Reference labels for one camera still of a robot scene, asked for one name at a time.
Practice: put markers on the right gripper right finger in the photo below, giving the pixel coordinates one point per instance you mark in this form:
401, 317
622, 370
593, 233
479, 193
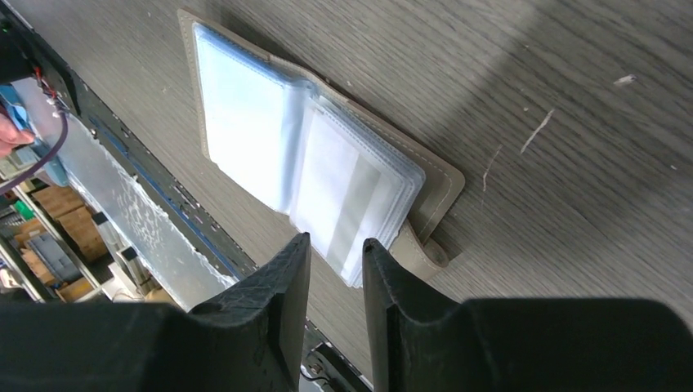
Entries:
421, 340

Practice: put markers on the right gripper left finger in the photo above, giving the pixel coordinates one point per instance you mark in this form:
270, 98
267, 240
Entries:
247, 338

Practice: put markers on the beige card holder wallet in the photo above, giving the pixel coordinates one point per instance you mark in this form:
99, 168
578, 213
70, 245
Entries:
300, 147

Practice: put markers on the aluminium rail frame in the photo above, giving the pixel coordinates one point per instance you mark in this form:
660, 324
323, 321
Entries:
154, 260

